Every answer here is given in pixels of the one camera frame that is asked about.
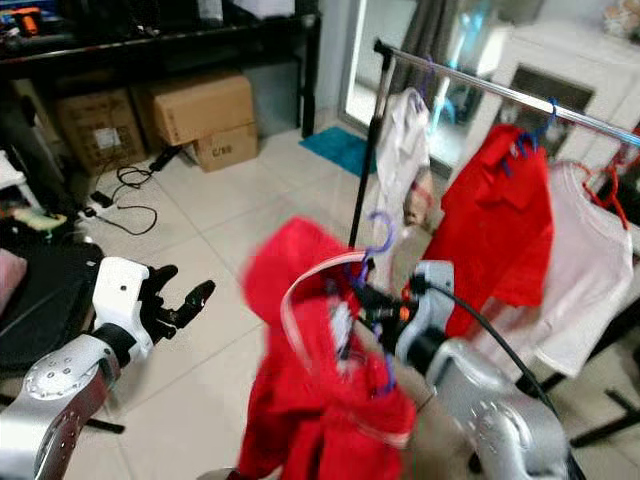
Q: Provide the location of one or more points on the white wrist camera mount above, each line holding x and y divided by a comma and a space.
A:
430, 300
120, 295

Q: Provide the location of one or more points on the red shirt white trim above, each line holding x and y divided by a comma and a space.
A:
290, 400

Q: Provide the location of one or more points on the white sleeveless top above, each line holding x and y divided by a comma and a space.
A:
590, 270

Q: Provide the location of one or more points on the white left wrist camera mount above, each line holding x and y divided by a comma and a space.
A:
120, 295

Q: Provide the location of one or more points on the blue plastic hanger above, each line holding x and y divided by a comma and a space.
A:
550, 112

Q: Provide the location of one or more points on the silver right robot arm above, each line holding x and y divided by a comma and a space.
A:
510, 440

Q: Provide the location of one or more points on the black chair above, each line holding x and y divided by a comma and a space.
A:
60, 290

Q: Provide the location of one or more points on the labelled cardboard box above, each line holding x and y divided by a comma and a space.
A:
100, 132

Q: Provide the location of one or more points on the white collared shirt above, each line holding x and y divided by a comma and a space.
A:
395, 150

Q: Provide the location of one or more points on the blue floor mat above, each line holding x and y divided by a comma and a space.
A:
332, 150

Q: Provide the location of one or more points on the orange black tool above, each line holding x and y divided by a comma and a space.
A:
29, 20

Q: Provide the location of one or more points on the large plain cardboard box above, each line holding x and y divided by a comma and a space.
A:
195, 105

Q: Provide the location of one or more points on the metal clothes rack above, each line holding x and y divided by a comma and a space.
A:
368, 140

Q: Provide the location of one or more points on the white glass-door cabinet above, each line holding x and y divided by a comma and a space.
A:
560, 60

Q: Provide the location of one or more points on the purple plastic hanger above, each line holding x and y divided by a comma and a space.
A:
426, 78
389, 232

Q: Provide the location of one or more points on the black table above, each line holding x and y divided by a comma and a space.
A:
150, 48

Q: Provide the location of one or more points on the dark grey curtain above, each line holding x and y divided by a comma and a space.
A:
435, 25

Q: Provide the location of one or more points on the pink cushion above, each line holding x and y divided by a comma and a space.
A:
12, 280

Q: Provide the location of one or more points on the plain red shirt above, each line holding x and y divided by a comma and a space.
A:
490, 220

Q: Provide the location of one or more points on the grey red-striped sock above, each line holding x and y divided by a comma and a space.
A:
420, 200

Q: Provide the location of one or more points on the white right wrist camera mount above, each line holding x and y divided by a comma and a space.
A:
430, 300

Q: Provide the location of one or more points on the small printed cardboard box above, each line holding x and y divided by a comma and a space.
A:
225, 150

